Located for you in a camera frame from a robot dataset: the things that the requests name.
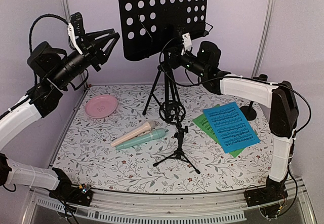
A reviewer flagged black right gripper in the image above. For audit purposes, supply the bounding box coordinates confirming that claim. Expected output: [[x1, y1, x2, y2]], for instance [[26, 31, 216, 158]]
[[159, 45, 207, 78]]

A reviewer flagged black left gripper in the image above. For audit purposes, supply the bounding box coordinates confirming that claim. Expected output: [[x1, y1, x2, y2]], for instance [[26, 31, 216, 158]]
[[50, 27, 120, 88]]

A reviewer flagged black tripod music stand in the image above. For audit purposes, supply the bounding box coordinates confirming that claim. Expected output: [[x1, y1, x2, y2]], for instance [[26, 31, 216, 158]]
[[118, 0, 210, 107]]

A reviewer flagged black small tripod mic stand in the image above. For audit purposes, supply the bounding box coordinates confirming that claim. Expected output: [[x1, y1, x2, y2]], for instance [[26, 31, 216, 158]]
[[153, 100, 200, 174]]

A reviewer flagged beige toy microphone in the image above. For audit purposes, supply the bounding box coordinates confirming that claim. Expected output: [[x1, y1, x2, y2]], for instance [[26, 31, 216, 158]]
[[110, 120, 156, 147]]

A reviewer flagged mint green toy microphone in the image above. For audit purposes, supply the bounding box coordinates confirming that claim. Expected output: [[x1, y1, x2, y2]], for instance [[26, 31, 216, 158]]
[[115, 128, 166, 150]]

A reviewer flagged black round-base mic stand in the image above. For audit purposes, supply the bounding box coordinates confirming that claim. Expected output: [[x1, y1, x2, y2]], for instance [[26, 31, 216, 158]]
[[240, 74, 268, 121]]

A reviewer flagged blue printed paper sheet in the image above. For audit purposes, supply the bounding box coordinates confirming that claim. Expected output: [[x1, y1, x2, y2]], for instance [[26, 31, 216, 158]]
[[202, 101, 261, 154]]

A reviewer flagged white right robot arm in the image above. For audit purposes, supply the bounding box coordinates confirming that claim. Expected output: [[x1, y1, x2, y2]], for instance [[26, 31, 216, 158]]
[[160, 41, 299, 202]]

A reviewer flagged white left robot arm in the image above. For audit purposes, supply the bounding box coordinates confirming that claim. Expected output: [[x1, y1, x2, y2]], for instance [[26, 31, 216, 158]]
[[1, 29, 120, 201]]

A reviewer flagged pink round pad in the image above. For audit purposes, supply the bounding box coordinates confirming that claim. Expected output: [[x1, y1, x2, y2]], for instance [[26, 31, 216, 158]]
[[85, 95, 118, 119]]

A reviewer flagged floral patterned table mat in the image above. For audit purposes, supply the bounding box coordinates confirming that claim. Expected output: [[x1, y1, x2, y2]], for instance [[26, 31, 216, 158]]
[[53, 85, 273, 194]]

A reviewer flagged black right cable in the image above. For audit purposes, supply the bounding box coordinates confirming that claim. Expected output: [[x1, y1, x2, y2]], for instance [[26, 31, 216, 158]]
[[158, 38, 312, 133]]

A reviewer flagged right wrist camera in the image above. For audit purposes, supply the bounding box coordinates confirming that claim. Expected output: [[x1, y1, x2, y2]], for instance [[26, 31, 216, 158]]
[[179, 28, 192, 56]]

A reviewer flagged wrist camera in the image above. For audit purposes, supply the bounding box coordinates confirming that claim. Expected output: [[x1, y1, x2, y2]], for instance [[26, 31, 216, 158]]
[[179, 28, 192, 56], [68, 12, 85, 55]]

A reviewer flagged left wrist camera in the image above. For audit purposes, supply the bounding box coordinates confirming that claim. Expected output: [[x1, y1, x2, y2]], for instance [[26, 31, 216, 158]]
[[68, 12, 85, 55]]

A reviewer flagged black braided left cable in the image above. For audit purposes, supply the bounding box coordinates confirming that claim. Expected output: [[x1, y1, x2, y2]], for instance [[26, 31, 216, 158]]
[[28, 13, 70, 83]]

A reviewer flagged left metal frame post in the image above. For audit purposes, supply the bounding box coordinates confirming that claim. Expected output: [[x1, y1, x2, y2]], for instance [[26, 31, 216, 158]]
[[57, 0, 87, 83]]

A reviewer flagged metal frame post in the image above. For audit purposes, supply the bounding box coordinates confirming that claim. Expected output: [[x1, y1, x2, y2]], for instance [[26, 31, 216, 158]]
[[57, 0, 87, 83], [251, 0, 276, 77]]

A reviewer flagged right metal frame post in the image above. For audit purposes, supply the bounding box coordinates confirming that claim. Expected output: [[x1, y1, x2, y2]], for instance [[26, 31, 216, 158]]
[[251, 0, 276, 77]]

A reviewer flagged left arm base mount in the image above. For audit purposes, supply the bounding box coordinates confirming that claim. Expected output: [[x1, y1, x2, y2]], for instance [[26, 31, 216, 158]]
[[49, 168, 93, 207]]

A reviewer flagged front metal rail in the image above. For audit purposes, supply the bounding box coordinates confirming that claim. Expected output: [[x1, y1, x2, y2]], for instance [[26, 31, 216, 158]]
[[22, 185, 314, 224]]

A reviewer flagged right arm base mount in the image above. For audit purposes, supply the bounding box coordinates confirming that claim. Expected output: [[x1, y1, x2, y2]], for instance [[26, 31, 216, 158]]
[[244, 168, 298, 220]]

